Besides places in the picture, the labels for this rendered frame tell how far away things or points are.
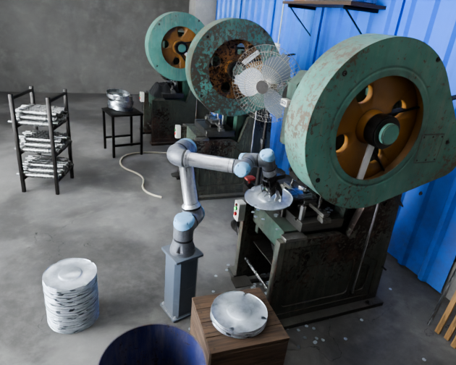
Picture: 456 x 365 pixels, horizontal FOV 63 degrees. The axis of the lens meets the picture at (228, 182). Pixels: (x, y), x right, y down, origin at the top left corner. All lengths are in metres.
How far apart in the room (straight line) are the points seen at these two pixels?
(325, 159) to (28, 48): 7.29
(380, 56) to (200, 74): 1.84
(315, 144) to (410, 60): 0.56
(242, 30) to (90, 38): 5.40
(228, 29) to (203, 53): 0.28
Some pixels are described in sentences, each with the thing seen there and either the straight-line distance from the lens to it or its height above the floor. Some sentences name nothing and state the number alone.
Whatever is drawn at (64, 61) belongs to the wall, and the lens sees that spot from 8.43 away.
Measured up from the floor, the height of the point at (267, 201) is 0.78.
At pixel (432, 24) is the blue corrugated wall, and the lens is 3.25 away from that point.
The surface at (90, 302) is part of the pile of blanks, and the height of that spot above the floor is 0.18.
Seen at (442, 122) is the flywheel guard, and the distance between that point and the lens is 2.17.
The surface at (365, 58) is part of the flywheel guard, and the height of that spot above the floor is 1.64.
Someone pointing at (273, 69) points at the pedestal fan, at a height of 1.42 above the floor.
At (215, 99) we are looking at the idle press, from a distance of 3.35.
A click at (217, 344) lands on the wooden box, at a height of 0.35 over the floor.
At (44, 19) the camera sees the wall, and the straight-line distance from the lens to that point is 8.37.
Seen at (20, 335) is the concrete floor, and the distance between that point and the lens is 2.55.
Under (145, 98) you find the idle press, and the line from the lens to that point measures 5.69.
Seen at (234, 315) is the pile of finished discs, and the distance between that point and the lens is 1.97.
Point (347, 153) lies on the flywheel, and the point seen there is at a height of 1.19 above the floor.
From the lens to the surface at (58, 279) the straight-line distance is 2.35.
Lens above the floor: 1.75
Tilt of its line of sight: 24 degrees down
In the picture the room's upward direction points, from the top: 6 degrees clockwise
